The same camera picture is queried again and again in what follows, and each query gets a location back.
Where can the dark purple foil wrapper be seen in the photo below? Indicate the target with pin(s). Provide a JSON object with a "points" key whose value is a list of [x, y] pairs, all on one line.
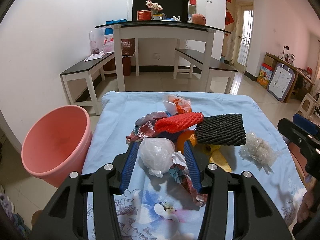
{"points": [[145, 127]]}

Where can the left white black bench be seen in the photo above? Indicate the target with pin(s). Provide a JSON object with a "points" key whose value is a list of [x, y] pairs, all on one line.
{"points": [[85, 70]]}

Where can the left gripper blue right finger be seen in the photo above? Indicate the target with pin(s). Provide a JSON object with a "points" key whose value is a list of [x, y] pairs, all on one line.
{"points": [[194, 171]]}

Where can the red foil wrapper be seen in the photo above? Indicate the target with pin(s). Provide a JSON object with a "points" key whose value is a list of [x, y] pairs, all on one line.
{"points": [[185, 177]]}

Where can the orange round ornament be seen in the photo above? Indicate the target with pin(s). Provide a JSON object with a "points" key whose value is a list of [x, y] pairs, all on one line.
{"points": [[199, 19]]}

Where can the wooden side table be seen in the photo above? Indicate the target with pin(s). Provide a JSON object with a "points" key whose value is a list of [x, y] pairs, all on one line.
{"points": [[273, 60]]}

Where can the right white black bench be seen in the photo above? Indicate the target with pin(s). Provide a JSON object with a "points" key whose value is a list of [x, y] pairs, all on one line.
{"points": [[213, 68]]}

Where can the white papers on bench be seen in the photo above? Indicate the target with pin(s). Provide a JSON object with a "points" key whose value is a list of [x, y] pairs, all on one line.
{"points": [[93, 57]]}

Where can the white plastic bag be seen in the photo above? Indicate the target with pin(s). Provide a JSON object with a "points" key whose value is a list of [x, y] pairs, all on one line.
{"points": [[156, 155]]}

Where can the colourful toy box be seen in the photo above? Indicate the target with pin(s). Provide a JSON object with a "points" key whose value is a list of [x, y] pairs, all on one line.
{"points": [[265, 74]]}

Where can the clear bubble wrap bag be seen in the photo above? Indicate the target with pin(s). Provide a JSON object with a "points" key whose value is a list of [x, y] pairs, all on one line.
{"points": [[258, 151]]}

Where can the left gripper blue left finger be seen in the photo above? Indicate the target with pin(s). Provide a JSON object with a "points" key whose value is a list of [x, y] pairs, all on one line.
{"points": [[127, 166]]}

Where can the pink plastic trash bucket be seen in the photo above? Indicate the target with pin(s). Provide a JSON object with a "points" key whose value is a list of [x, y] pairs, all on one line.
{"points": [[57, 144]]}

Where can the right hand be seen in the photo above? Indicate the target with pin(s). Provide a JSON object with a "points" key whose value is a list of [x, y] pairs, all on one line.
{"points": [[308, 201]]}

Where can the orange white snack wrapper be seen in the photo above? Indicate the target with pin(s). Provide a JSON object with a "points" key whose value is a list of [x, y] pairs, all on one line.
{"points": [[176, 104]]}

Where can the black foam fruit net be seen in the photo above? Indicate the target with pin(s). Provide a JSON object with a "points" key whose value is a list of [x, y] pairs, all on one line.
{"points": [[222, 130]]}

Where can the red gift box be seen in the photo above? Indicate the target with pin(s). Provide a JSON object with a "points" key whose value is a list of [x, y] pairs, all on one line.
{"points": [[144, 15]]}

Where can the white plastic stool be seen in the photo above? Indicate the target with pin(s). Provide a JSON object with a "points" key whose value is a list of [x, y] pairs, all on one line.
{"points": [[307, 106]]}

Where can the pink flower bouquet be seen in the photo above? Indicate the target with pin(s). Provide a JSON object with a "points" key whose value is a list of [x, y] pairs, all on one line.
{"points": [[154, 7]]}

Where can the red foam fruit net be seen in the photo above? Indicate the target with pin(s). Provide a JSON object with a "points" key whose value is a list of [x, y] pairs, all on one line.
{"points": [[178, 123]]}

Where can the white black bench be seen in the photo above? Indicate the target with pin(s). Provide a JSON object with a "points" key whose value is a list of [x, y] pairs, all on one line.
{"points": [[85, 70], [213, 68]]}

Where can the white drawing board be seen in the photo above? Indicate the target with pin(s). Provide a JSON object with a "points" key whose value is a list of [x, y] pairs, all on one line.
{"points": [[281, 81]]}

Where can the dark red box under table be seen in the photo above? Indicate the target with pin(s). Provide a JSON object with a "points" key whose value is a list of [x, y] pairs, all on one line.
{"points": [[128, 51]]}

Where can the orange peel piece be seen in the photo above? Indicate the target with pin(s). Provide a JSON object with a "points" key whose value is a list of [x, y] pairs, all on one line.
{"points": [[183, 137]]}

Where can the shoes on floor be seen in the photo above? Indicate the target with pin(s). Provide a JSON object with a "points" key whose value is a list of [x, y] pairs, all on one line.
{"points": [[9, 210]]}

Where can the white glass-top dining table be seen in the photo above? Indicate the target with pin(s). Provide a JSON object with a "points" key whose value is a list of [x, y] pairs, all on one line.
{"points": [[159, 29]]}

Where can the pink plastic bag on bench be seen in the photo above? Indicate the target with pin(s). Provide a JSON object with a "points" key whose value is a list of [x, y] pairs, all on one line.
{"points": [[108, 47]]}

